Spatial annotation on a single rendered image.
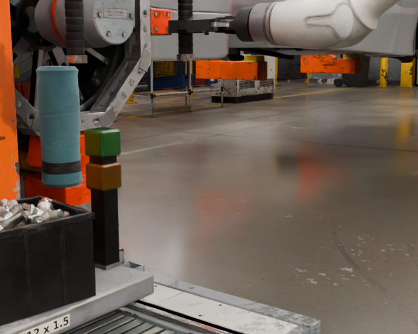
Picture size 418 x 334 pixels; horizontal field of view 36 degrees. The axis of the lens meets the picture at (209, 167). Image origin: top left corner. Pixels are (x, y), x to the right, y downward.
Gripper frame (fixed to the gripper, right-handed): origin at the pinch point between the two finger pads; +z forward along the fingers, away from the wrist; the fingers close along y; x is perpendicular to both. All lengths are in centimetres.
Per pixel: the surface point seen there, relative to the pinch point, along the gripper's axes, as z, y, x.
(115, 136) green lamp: -32, -54, -18
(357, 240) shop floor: 8, 119, -83
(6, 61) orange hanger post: -16, -61, -7
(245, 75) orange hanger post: 218, 344, -27
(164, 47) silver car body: 35.9, 32.7, -4.5
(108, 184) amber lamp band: -32, -56, -25
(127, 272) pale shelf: -34, -56, -38
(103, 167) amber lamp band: -31, -57, -22
